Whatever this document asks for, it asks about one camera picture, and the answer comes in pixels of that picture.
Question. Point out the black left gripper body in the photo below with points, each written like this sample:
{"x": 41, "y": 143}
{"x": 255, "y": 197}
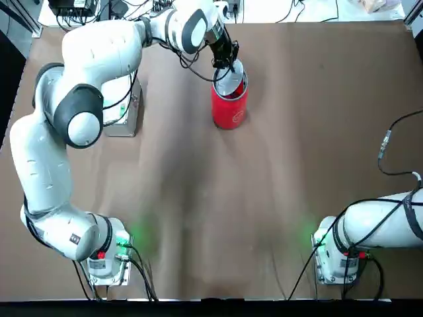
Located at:
{"x": 224, "y": 49}

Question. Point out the red push-button trash can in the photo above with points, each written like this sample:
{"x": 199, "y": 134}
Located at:
{"x": 229, "y": 112}

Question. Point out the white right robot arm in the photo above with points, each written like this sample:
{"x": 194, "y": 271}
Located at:
{"x": 373, "y": 221}

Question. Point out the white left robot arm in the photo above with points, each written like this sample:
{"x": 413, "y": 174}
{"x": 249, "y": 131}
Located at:
{"x": 99, "y": 59}

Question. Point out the silver aluminium case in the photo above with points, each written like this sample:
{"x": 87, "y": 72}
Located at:
{"x": 127, "y": 119}

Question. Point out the small dark plug adapter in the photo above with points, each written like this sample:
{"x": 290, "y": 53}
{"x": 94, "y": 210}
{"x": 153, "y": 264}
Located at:
{"x": 117, "y": 6}

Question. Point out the beige lumpy item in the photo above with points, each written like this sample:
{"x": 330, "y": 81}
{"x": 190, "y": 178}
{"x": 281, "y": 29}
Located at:
{"x": 375, "y": 5}

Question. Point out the black network switch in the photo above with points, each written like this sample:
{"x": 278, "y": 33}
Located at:
{"x": 74, "y": 6}

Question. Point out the slanted aluminium corner post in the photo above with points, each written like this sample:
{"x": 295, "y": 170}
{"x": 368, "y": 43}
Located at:
{"x": 37, "y": 24}

